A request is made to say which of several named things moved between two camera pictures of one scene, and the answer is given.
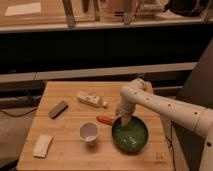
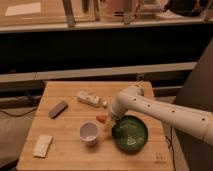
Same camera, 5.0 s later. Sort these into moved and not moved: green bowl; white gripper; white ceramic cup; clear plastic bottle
Moved: white gripper
Not moved: green bowl; clear plastic bottle; white ceramic cup
